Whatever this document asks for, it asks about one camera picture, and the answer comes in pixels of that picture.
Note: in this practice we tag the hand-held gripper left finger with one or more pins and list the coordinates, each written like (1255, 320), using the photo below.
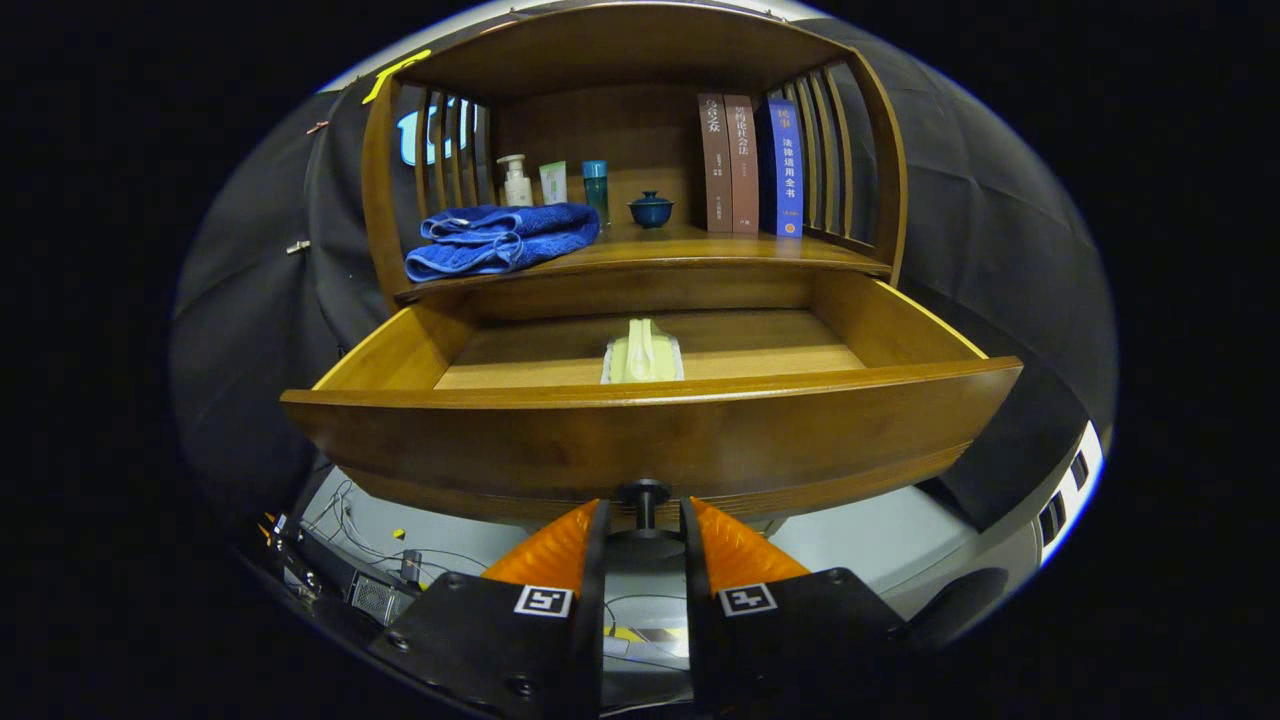
(500, 630)

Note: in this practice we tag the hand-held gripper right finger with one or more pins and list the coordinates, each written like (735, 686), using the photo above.
(780, 630)

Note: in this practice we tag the wooden drawer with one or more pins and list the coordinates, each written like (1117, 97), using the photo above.
(650, 440)

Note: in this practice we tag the green scrubbing brush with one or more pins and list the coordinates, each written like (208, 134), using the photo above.
(642, 355)

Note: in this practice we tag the wooden countertop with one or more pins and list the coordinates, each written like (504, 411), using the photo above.
(700, 245)

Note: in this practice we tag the wooden cabinet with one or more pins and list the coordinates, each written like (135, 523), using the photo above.
(620, 40)

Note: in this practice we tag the black electronic box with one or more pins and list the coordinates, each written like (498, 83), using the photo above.
(340, 585)

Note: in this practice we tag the blue folded towel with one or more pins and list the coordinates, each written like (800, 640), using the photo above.
(500, 245)

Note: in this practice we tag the black backdrop cloth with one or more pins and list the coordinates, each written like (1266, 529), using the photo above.
(250, 330)

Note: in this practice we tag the blue lidded teacup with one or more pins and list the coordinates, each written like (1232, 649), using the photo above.
(651, 210)

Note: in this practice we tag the white pump bottle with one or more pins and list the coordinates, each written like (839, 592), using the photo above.
(516, 187)

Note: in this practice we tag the white green tube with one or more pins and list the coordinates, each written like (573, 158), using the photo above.
(553, 184)

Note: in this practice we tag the teal bottle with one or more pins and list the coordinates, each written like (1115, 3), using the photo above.
(596, 190)

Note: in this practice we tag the blue book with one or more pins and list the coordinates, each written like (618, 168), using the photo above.
(783, 165)

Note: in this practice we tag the reddish brown book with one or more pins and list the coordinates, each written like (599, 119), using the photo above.
(743, 165)

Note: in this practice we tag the dark brown book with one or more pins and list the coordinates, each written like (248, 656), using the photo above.
(714, 165)

